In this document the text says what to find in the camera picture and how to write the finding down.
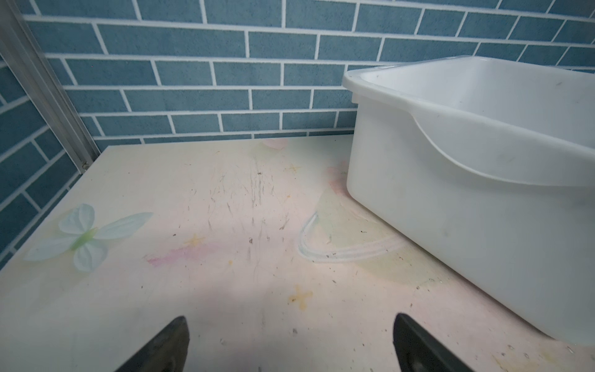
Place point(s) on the white plastic bin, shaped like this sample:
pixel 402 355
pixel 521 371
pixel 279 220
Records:
pixel 488 165

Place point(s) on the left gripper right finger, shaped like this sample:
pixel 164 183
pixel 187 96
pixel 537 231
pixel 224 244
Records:
pixel 418 350

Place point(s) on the left aluminium corner post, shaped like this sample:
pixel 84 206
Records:
pixel 32 70

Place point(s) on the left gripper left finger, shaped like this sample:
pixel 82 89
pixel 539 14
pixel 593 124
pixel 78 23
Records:
pixel 167 351

